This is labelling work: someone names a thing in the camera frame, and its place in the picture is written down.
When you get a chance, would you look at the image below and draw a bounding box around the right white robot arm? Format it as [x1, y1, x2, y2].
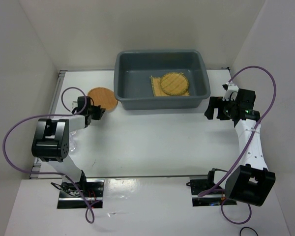
[205, 84, 276, 207]

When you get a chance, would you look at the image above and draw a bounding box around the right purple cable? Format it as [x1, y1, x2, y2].
[198, 65, 278, 224]

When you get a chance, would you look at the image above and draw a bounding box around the square bamboo mat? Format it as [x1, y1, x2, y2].
[149, 75, 190, 98]

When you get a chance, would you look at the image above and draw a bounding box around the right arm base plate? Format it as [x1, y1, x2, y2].
[186, 176, 237, 207]

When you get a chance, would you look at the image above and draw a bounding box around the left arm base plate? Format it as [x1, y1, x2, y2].
[51, 178, 104, 209]

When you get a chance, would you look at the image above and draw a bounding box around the black cable loop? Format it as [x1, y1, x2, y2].
[239, 226, 259, 236]

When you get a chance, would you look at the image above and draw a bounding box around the grey plastic bin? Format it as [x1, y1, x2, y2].
[114, 49, 211, 110]

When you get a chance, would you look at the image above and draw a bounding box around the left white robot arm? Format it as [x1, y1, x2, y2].
[31, 96, 106, 197]

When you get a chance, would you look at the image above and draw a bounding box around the orange round woven coaster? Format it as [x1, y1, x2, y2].
[88, 87, 118, 112]

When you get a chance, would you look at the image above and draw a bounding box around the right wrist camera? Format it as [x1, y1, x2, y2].
[222, 82, 239, 101]

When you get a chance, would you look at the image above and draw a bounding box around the yellow round woven coaster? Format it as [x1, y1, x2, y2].
[159, 72, 189, 96]

